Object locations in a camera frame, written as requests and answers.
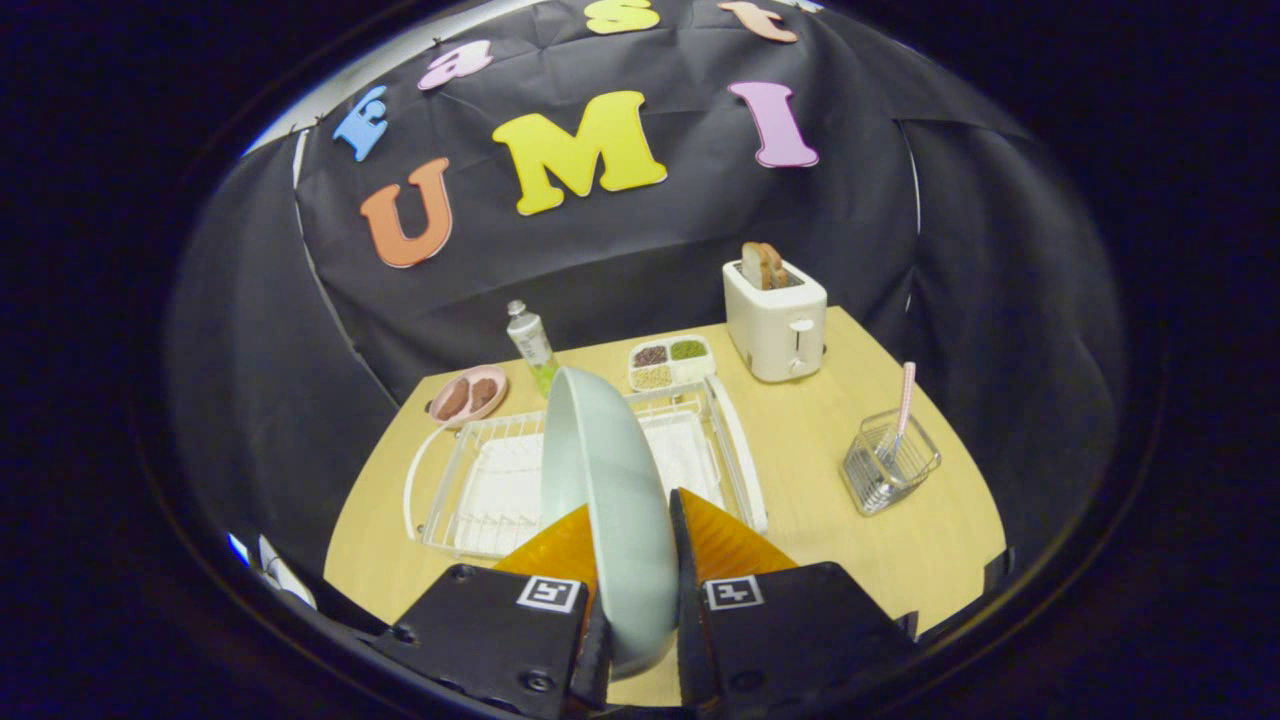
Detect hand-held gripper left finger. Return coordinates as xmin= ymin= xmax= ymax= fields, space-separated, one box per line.
xmin=375 ymin=503 xmax=613 ymax=720

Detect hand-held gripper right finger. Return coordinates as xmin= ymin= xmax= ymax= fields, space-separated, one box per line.
xmin=668 ymin=487 xmax=916 ymax=716

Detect white wire dish rack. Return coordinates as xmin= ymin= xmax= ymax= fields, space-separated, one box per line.
xmin=403 ymin=375 xmax=769 ymax=559

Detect metal wire basket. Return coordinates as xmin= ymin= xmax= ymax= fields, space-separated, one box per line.
xmin=842 ymin=408 xmax=942 ymax=517

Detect light green plate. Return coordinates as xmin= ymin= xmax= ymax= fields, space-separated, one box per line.
xmin=541 ymin=366 xmax=681 ymax=679

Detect pink checkered handle spoon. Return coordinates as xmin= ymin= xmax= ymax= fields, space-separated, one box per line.
xmin=880 ymin=362 xmax=917 ymax=466

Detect pink oval dish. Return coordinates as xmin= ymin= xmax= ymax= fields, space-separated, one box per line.
xmin=428 ymin=364 xmax=509 ymax=429

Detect white divided grain tray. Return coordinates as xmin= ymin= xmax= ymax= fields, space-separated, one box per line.
xmin=628 ymin=334 xmax=717 ymax=392

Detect white toaster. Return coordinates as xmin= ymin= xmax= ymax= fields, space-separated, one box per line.
xmin=722 ymin=258 xmax=829 ymax=384

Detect clear bottle with green label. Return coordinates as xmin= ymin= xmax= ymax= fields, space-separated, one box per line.
xmin=505 ymin=300 xmax=563 ymax=399

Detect brown bread slice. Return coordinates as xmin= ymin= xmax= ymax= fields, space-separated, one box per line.
xmin=741 ymin=241 xmax=791 ymax=291

